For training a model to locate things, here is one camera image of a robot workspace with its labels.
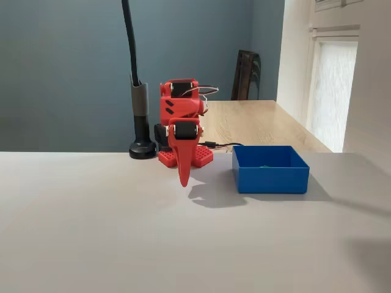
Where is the thin servo wire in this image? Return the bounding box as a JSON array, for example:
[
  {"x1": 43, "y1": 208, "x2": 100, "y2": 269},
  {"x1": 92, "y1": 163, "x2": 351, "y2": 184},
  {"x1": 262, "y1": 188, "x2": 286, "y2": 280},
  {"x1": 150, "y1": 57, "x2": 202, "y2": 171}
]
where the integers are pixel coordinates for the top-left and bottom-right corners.
[
  {"x1": 199, "y1": 93, "x2": 211, "y2": 117},
  {"x1": 185, "y1": 85, "x2": 220, "y2": 98}
]

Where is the white framed window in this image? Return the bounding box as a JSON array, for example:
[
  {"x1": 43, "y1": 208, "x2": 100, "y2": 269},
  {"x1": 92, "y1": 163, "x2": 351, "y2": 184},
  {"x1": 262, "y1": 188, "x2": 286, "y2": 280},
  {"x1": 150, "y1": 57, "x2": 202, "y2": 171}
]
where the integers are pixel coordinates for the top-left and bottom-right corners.
[{"x1": 305, "y1": 24, "x2": 360, "y2": 153}]

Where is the blue plastic bin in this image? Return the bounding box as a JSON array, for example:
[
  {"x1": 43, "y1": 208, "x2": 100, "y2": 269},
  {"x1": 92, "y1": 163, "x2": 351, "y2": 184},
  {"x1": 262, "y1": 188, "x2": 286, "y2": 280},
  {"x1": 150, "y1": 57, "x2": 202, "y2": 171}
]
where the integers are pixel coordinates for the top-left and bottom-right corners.
[{"x1": 232, "y1": 145, "x2": 310, "y2": 195}]

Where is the black usb cable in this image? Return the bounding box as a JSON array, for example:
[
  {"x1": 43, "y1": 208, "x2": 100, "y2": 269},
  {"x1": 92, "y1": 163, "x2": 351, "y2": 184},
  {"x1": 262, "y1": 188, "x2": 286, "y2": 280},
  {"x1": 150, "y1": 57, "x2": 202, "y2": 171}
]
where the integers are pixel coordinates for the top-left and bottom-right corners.
[{"x1": 197, "y1": 140, "x2": 245, "y2": 151}]

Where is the dark brown chair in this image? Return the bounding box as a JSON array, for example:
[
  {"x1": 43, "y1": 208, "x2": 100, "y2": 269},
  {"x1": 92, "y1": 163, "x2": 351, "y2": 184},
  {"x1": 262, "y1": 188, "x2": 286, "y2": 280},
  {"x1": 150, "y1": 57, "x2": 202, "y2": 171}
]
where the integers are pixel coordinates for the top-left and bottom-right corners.
[{"x1": 230, "y1": 49, "x2": 262, "y2": 101}]

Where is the black table clamp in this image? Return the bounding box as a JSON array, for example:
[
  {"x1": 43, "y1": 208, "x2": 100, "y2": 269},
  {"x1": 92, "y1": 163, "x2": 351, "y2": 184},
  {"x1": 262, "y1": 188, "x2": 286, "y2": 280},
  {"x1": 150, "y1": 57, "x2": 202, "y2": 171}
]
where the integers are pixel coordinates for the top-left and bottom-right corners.
[{"x1": 153, "y1": 123, "x2": 170, "y2": 152}]

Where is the grey sleeve on stand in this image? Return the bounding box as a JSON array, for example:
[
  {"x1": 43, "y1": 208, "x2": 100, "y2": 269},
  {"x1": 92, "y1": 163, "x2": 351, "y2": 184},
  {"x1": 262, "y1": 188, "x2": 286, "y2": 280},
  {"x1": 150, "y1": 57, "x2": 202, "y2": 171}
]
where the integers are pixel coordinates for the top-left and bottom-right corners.
[{"x1": 130, "y1": 81, "x2": 150, "y2": 117}]

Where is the black gooseneck stand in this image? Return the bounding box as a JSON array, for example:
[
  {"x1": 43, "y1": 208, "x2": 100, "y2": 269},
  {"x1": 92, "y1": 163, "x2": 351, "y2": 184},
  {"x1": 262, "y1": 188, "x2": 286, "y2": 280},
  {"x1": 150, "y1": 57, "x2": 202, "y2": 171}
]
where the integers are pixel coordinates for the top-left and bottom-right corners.
[{"x1": 121, "y1": 0, "x2": 158, "y2": 159}]

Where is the light wooden table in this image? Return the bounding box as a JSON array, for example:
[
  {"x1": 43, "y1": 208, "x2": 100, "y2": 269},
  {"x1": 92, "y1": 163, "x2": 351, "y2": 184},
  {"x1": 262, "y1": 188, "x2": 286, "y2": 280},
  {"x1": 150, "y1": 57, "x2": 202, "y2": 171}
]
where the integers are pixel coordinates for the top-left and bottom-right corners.
[{"x1": 200, "y1": 99, "x2": 333, "y2": 153}]

